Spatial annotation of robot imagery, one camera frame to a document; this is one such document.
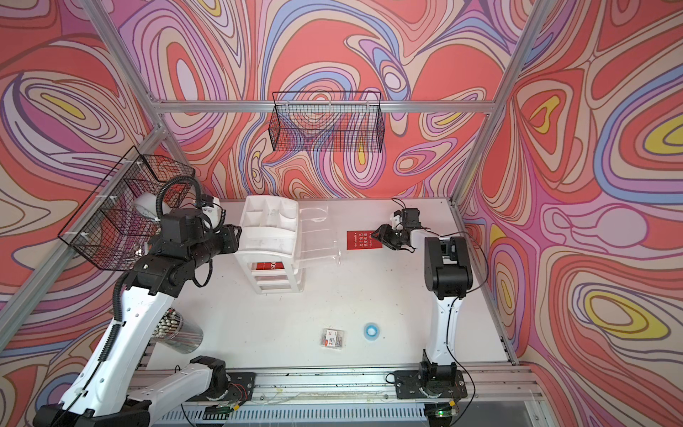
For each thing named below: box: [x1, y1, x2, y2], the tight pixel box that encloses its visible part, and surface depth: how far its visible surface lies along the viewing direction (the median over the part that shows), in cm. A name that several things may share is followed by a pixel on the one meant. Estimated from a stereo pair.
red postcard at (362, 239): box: [346, 230, 384, 250], surface depth 108 cm
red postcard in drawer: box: [255, 261, 285, 270], surface depth 92 cm
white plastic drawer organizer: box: [235, 195, 300, 295], surface depth 85 cm
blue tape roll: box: [363, 322, 380, 341], surface depth 85 cm
